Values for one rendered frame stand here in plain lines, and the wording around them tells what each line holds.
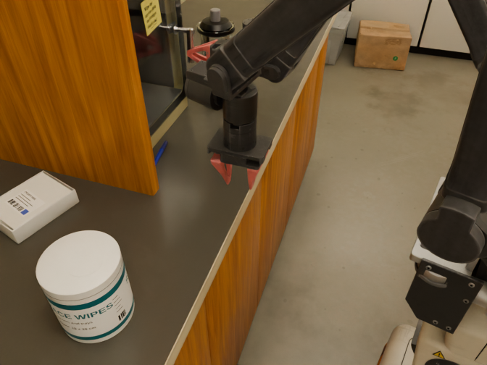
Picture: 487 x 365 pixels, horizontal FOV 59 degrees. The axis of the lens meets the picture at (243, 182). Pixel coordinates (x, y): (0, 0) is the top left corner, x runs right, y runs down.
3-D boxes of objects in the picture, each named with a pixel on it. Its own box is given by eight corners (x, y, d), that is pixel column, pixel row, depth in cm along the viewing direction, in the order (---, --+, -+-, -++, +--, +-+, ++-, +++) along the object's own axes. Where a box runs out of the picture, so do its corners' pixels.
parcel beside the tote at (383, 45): (352, 67, 358) (358, 33, 339) (353, 50, 381) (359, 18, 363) (403, 71, 351) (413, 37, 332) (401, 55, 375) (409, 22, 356)
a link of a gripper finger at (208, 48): (182, 42, 109) (217, 46, 107) (194, 35, 115) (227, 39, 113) (184, 68, 113) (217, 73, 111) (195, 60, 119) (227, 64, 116)
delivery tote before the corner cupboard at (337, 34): (268, 57, 371) (270, 18, 350) (282, 38, 401) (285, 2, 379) (338, 68, 355) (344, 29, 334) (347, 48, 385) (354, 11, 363)
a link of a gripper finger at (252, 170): (232, 171, 85) (232, 132, 79) (267, 179, 83) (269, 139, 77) (220, 193, 80) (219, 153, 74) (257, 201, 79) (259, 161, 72)
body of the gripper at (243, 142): (219, 135, 80) (218, 100, 75) (272, 145, 78) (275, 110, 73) (206, 155, 76) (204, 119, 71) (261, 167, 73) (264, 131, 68)
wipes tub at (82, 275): (46, 332, 76) (16, 280, 66) (88, 274, 85) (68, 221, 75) (111, 354, 73) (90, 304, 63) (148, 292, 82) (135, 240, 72)
